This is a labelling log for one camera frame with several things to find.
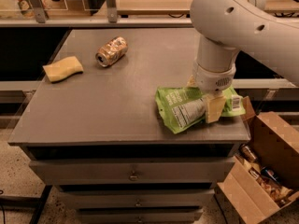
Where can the yellow sponge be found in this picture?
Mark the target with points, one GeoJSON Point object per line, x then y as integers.
{"type": "Point", "coordinates": [63, 69]}

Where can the middle metal shelf bracket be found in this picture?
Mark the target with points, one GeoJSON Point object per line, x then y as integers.
{"type": "Point", "coordinates": [112, 13]}

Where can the snack packet in box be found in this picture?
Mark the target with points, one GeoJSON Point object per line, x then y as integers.
{"type": "Point", "coordinates": [279, 194]}

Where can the colourful package behind glass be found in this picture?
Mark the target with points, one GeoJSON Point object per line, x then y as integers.
{"type": "Point", "coordinates": [26, 8]}

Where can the grey drawer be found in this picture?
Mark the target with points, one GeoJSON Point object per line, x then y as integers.
{"type": "Point", "coordinates": [132, 171]}
{"type": "Point", "coordinates": [140, 216]}
{"type": "Point", "coordinates": [137, 198]}

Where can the blue can in box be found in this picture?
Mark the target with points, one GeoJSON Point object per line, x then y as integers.
{"type": "Point", "coordinates": [270, 174]}

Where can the left metal shelf bracket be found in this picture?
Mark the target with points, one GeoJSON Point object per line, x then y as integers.
{"type": "Point", "coordinates": [39, 11]}

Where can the crushed orange soda can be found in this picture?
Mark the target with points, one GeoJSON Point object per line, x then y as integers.
{"type": "Point", "coordinates": [112, 51]}

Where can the grey drawer cabinet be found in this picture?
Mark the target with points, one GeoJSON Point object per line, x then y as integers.
{"type": "Point", "coordinates": [110, 112]}

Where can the green rice chip bag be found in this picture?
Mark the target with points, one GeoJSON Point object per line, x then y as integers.
{"type": "Point", "coordinates": [181, 108]}

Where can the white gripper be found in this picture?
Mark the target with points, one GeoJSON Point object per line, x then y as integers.
{"type": "Point", "coordinates": [212, 79]}

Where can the bottom grey drawer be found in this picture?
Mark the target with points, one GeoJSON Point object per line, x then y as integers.
{"type": "Point", "coordinates": [140, 216]}

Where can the cardboard box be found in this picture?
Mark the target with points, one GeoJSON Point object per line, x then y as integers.
{"type": "Point", "coordinates": [276, 144]}

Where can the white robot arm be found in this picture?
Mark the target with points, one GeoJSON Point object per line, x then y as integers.
{"type": "Point", "coordinates": [230, 26]}

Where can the metal shelf bracket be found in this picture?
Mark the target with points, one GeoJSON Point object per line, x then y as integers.
{"type": "Point", "coordinates": [39, 11]}
{"type": "Point", "coordinates": [112, 13]}

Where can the brown can in box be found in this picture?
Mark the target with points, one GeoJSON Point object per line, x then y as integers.
{"type": "Point", "coordinates": [248, 153]}

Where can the middle grey drawer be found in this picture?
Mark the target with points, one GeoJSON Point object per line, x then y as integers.
{"type": "Point", "coordinates": [137, 198]}

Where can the top grey drawer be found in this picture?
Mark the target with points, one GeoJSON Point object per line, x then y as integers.
{"type": "Point", "coordinates": [132, 171]}

